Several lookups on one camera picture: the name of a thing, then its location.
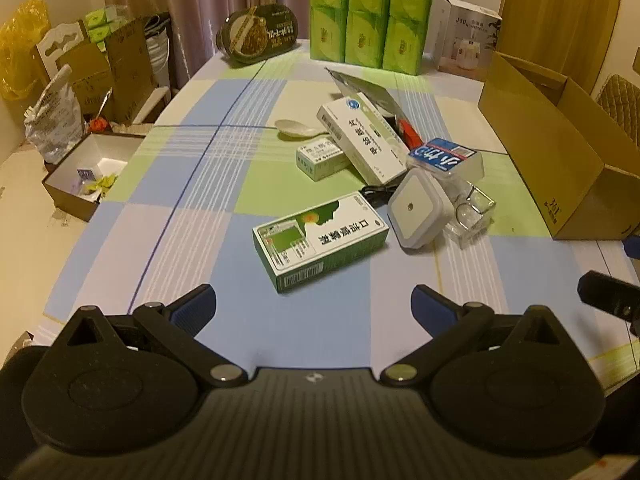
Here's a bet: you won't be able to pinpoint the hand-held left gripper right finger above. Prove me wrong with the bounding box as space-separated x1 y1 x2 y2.
380 284 596 386

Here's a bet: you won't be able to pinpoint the small brown cardboard box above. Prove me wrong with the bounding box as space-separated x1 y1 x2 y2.
55 42 113 116

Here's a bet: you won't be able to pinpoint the white striped bag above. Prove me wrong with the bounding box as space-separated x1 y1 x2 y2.
145 15 173 86

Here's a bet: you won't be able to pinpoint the small white medicine box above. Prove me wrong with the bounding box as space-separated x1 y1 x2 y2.
295 137 350 181

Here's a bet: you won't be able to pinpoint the wooden door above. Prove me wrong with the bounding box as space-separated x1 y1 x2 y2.
500 0 626 93

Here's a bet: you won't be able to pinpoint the silver foil pouch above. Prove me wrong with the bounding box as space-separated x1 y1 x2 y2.
325 66 403 121

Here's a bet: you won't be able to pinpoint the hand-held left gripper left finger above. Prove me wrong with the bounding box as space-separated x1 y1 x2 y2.
37 284 248 388

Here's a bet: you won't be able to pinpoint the red snack packet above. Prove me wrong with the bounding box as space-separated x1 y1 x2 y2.
395 117 423 153

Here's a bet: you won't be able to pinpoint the silver plastic bag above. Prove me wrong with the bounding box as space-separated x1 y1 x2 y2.
24 65 85 163

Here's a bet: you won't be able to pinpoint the white cardboard cutout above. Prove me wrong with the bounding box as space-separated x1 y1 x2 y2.
35 20 91 71

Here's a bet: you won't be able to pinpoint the black audio cable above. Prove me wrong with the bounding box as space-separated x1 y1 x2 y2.
360 183 398 206

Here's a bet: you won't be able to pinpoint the white spoon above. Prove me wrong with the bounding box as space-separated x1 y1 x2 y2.
275 119 331 139

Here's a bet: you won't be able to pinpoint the white humidifier box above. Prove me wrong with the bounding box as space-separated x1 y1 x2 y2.
434 0 502 81

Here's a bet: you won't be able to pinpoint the open box with white inside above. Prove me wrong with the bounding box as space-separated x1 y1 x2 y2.
41 132 147 222

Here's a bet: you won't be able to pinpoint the yellow plastic bag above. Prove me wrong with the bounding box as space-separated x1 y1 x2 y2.
0 0 51 101

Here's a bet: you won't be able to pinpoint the large brown cardboard box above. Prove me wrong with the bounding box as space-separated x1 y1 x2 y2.
477 51 640 241

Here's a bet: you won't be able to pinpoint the quilted chair back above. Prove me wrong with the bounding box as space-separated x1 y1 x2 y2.
595 74 640 148

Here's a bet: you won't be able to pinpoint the tall brown cardboard box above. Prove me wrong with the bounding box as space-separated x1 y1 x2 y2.
102 17 158 123

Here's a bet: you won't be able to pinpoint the yellow green scraps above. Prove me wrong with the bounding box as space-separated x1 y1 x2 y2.
82 175 118 196

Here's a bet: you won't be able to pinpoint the large white medicine box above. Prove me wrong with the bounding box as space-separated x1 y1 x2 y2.
316 94 412 186

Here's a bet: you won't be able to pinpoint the green and white medicine box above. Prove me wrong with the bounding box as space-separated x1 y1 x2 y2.
252 192 390 292

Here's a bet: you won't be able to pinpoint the checked cloth desktop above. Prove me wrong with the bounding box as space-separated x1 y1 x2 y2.
42 52 640 411

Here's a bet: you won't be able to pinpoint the clear box with blue label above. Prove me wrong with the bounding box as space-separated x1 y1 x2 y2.
406 137 485 181

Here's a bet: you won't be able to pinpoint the white square night light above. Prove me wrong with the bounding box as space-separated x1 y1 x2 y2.
387 167 449 250

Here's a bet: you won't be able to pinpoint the stack of green tissue packs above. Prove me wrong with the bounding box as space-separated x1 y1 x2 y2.
309 0 437 76

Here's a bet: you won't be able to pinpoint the small green tissue packs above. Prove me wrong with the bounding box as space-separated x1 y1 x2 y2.
84 5 131 43

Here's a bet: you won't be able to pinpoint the black instant noodle bowl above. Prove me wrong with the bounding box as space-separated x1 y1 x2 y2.
216 4 299 66

